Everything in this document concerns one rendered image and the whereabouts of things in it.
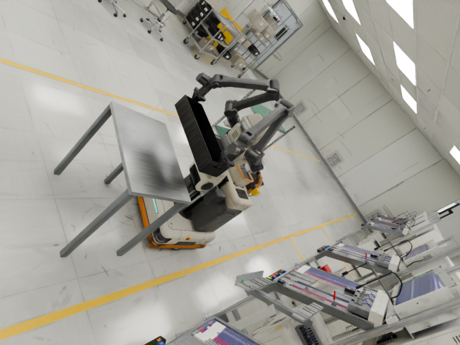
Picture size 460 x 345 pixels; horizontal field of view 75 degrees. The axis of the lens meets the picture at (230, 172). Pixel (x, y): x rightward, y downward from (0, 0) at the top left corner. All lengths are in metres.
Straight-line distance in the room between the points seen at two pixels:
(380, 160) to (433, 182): 1.61
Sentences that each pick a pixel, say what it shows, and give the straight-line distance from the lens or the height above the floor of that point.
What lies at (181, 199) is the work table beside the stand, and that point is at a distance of 1.90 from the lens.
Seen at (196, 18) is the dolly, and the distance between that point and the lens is 8.16.
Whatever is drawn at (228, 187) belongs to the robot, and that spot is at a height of 0.78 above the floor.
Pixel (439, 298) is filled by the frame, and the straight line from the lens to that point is 2.19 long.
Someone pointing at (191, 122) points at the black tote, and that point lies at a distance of 1.96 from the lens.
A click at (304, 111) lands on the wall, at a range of 11.90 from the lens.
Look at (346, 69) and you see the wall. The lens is 11.95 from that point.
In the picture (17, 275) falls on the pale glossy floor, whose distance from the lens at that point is 2.15.
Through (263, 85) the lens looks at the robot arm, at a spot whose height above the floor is 1.55.
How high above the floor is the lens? 1.89
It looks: 25 degrees down
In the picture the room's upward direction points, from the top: 52 degrees clockwise
